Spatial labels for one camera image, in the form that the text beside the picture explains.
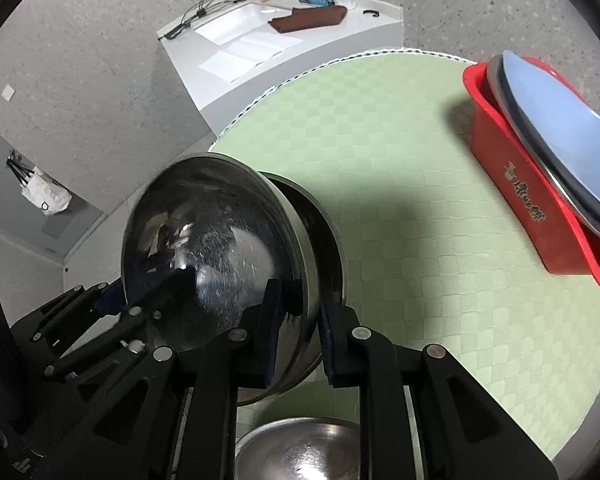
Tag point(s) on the large steel bowl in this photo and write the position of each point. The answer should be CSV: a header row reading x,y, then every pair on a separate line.
x,y
201,246

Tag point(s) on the blue plate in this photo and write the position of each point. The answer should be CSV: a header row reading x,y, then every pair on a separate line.
x,y
561,128

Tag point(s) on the white tote bag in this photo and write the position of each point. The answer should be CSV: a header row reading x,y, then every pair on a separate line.
x,y
41,190

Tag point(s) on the white counter cabinet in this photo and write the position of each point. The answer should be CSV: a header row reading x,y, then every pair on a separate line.
x,y
226,61

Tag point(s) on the red plastic basin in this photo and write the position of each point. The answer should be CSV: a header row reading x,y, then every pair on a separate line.
x,y
565,245

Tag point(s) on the green checkered tablecloth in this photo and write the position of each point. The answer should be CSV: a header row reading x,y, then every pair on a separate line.
x,y
433,251

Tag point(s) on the white light switch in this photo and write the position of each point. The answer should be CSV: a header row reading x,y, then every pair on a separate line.
x,y
8,92

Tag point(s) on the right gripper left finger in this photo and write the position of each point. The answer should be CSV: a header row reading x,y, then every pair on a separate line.
x,y
170,414

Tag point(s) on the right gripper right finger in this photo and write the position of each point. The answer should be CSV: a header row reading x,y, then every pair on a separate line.
x,y
421,412

